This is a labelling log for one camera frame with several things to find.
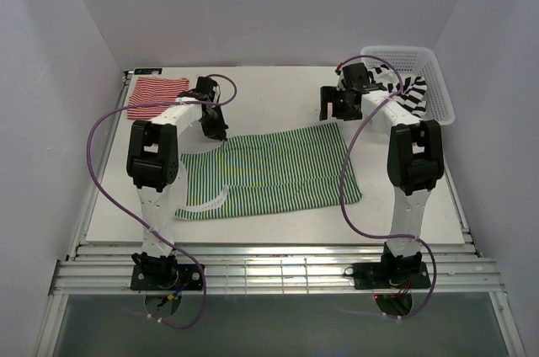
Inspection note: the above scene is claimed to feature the green white striped tank top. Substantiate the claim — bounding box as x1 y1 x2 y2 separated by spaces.
174 123 362 221

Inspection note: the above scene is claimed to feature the red white striped tank top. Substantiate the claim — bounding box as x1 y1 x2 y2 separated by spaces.
127 77 190 120

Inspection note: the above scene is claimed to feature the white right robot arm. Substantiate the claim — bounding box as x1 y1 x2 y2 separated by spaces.
319 62 444 287

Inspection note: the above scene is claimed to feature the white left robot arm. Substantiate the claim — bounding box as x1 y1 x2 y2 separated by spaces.
126 76 228 290

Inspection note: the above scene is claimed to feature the black white striped tank top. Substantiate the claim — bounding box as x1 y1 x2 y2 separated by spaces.
367 64 428 118

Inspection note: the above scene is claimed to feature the white perforated plastic basket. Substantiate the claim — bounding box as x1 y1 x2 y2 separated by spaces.
360 45 456 126

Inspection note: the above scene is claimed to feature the blue label sticker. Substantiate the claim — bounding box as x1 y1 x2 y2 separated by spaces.
134 68 163 76

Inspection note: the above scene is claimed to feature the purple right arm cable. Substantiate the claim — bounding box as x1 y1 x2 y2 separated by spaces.
335 55 435 321

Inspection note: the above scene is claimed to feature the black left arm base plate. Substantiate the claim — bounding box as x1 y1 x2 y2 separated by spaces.
130 252 205 291

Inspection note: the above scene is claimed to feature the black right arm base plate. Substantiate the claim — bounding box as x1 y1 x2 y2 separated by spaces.
343 249 431 290

